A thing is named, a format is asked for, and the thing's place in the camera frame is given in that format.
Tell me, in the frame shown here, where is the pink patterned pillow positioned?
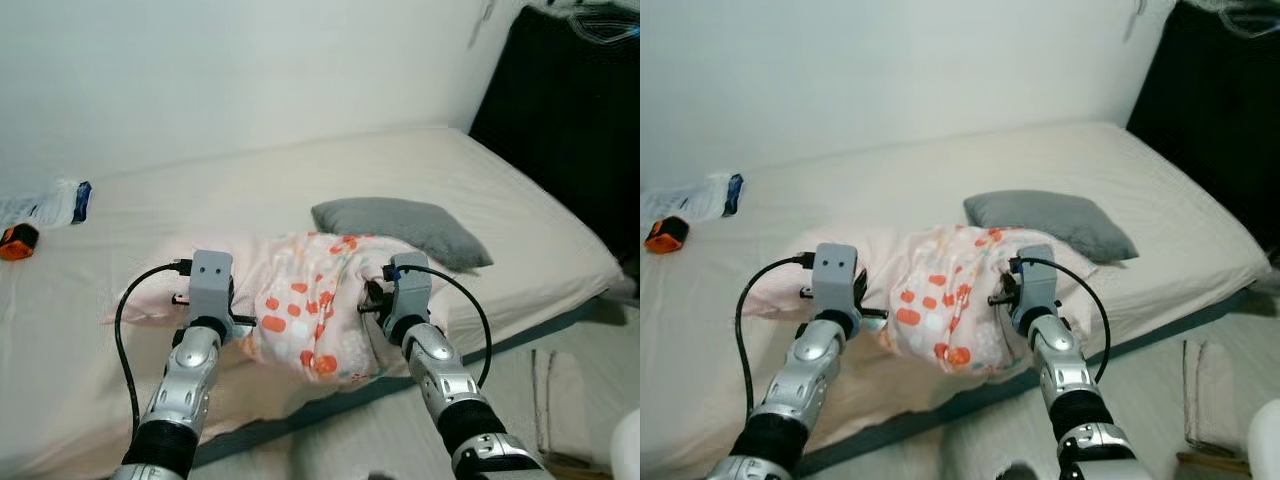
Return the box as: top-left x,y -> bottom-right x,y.
104,231 -> 452,387
744,224 -> 1097,377

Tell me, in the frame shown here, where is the grey pillow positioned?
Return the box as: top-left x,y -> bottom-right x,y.
962,189 -> 1140,265
310,196 -> 495,272

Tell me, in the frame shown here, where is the white sheeted mattress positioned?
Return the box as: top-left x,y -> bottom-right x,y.
640,121 -> 1274,480
0,124 -> 628,480

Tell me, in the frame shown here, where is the clear plastic printed package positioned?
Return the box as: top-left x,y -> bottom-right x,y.
641,171 -> 747,224
0,179 -> 94,230

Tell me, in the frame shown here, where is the orange and black device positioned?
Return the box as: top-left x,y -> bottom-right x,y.
0,223 -> 42,263
644,214 -> 692,254

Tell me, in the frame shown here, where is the white flat board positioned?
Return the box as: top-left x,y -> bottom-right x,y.
529,344 -> 612,473

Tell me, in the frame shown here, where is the black fabric wardrobe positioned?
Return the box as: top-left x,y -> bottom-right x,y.
1126,0 -> 1280,257
467,4 -> 641,267

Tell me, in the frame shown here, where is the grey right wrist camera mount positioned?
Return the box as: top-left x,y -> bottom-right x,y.
1014,244 -> 1060,332
389,252 -> 434,342

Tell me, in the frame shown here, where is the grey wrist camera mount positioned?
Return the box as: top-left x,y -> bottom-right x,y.
187,249 -> 236,327
812,242 -> 862,317
389,252 -> 434,342
1014,244 -> 1060,332

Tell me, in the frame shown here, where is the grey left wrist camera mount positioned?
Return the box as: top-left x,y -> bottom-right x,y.
812,242 -> 862,317
187,249 -> 236,327

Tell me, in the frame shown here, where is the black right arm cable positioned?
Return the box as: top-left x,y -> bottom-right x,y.
1009,256 -> 1112,387
403,261 -> 494,390

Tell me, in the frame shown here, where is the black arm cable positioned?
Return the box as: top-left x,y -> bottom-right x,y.
734,254 -> 817,423
114,259 -> 194,443
1009,256 -> 1112,387
403,261 -> 494,390

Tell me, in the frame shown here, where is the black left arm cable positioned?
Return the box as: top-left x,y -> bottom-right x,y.
114,259 -> 194,443
734,254 -> 817,423

